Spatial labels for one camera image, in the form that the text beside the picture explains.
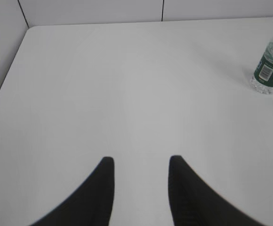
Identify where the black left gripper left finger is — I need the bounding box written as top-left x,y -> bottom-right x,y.
33,157 -> 115,226

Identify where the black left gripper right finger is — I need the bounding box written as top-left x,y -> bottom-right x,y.
169,155 -> 259,226

